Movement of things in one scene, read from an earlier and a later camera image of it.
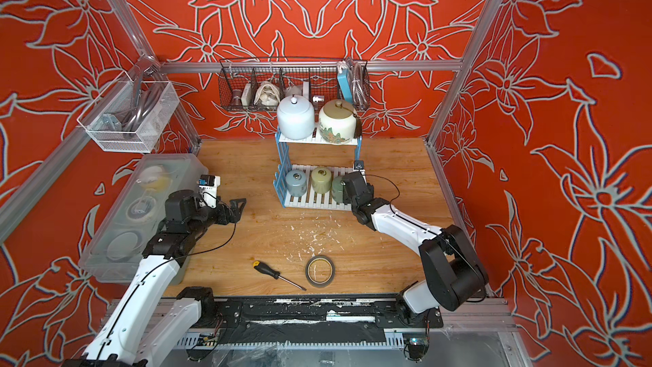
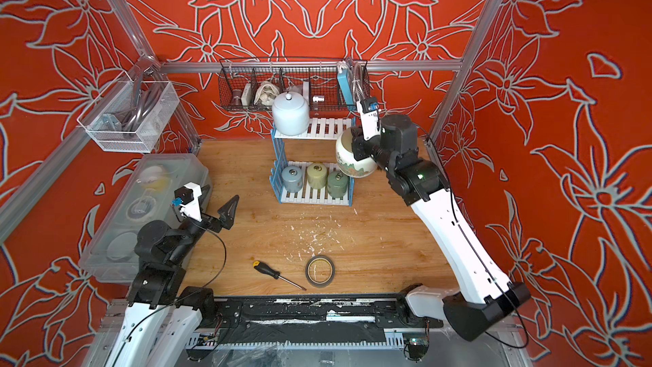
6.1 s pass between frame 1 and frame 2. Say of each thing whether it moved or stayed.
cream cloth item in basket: stayed
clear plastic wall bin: stayed
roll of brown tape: stayed
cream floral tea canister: moved
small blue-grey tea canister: moved
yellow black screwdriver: stayed
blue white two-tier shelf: moved
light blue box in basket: stayed
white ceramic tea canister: moved
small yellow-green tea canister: moved
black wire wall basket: stayed
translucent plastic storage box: stayed
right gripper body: moved
